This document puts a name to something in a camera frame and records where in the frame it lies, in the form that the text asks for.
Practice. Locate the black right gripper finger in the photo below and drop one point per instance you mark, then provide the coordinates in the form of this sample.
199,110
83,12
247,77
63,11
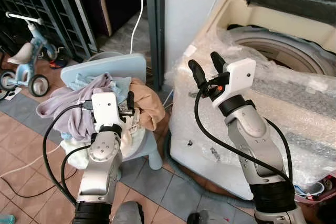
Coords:
217,61
197,72

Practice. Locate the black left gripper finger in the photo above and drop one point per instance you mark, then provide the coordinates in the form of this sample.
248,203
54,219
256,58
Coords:
130,99

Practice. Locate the white cream cloth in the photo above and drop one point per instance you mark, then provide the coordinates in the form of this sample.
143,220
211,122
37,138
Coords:
134,140

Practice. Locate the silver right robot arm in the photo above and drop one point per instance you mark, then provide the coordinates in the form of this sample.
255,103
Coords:
249,129

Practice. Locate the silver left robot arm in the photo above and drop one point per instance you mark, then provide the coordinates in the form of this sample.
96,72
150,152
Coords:
102,161

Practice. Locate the cream top-load washing machine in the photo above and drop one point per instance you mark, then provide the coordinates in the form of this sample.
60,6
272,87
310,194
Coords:
194,145

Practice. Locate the light blue cloth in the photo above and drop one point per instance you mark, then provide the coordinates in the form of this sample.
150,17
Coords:
118,87

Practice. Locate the tan cloth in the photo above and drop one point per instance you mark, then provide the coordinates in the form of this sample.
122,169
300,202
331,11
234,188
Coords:
149,106

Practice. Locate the light blue plastic child chair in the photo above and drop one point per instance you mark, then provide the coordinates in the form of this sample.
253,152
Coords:
121,64

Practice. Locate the lavender cloth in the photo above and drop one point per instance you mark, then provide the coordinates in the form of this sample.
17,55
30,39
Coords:
68,106

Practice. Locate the clear bubble wrap sheet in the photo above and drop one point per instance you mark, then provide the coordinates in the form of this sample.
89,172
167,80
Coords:
294,108

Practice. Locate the grey robot left leg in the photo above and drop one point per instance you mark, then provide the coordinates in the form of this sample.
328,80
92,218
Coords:
128,213

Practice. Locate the light blue child tricycle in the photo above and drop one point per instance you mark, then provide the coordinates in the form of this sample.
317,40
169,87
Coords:
26,53

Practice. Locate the black grid rack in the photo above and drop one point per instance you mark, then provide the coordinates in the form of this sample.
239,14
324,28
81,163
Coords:
52,3

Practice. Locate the white bowl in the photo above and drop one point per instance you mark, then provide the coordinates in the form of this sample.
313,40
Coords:
315,187

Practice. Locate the small teal object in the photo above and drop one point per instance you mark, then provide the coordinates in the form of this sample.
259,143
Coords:
5,219

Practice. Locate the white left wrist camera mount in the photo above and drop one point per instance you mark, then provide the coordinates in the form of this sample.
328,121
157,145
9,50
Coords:
105,108

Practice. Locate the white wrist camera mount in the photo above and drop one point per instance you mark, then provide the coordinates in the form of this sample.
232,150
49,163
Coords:
105,108
239,77

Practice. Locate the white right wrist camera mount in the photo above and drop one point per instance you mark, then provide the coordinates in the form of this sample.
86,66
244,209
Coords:
239,77

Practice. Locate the dark metal door post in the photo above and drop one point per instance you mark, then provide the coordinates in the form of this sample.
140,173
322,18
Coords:
155,24

